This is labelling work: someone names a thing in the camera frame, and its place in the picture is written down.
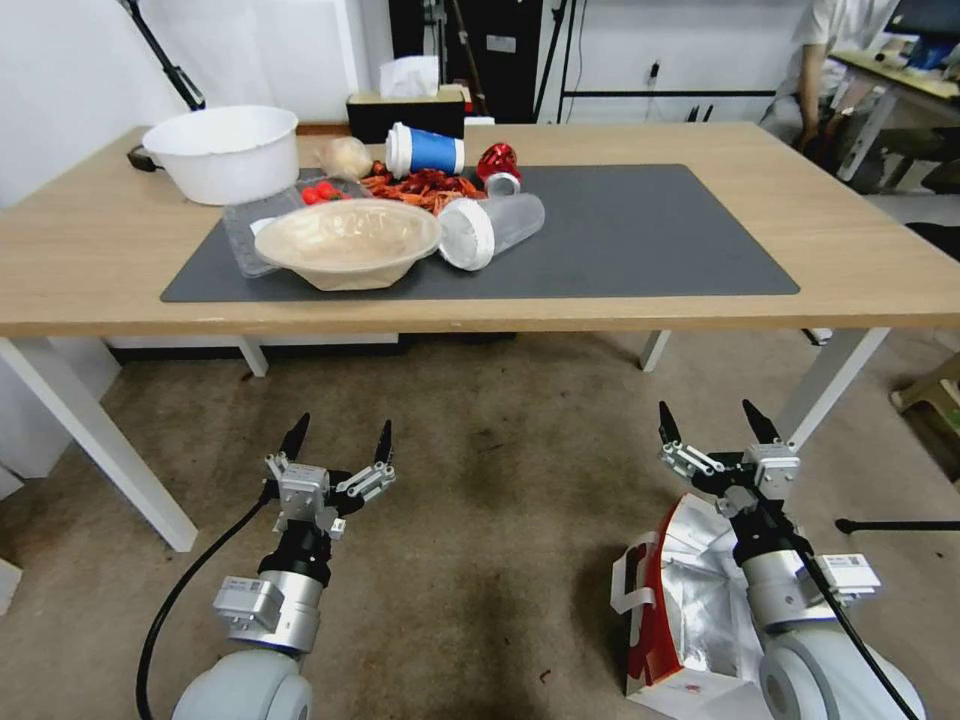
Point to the person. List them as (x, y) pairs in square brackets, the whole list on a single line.
[(814, 67)]

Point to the white plastic basin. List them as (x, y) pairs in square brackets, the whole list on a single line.
[(225, 169)]

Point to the black floor stand leg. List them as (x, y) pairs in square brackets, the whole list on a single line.
[(900, 525)]

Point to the beige lidded takeaway bowl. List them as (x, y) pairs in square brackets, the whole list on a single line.
[(345, 240)]

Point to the dark grey table mat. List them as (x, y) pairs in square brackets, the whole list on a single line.
[(637, 240)]

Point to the black tripod leg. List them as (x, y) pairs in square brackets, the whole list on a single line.
[(169, 64)]

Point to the clear cup with white lid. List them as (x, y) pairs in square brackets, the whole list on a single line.
[(510, 221)]

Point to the black cabinet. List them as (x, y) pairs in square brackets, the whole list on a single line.
[(510, 67)]

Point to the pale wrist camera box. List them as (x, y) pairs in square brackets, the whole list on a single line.
[(304, 491), (772, 463)]

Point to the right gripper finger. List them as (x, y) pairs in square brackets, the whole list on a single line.
[(759, 426), (670, 429)]

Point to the clear plastic food tray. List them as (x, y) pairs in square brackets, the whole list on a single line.
[(240, 232)]

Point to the black light stand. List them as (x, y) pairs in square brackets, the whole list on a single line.
[(556, 52)]

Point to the beige plastic stool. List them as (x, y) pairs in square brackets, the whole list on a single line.
[(934, 397)]

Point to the clear bag with bread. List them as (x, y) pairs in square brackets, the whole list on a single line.
[(345, 157)]

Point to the red white foil delivery bag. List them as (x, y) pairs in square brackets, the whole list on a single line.
[(675, 600)]

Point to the dark brown small object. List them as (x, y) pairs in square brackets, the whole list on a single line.
[(141, 159)]

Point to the red cherry tomato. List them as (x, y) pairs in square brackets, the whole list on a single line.
[(309, 196), (327, 190)]

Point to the background work desk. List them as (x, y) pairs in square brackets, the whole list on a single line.
[(900, 79)]

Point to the crushed red drink can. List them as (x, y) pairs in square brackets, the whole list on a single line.
[(499, 159)]

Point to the black tissue box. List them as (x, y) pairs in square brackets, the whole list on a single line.
[(375, 120)]

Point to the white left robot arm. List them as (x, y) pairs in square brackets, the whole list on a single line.
[(262, 682)]

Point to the wooden table with white legs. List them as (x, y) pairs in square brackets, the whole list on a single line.
[(825, 247)]

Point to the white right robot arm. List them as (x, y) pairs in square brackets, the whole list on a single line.
[(817, 667)]

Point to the red crayfish shells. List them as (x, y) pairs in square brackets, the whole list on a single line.
[(420, 187)]

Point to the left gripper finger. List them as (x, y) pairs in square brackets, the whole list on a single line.
[(384, 450), (296, 439)]

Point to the white tissue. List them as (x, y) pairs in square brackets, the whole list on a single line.
[(409, 79)]

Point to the blue white paper cup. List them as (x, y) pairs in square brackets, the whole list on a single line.
[(431, 152)]

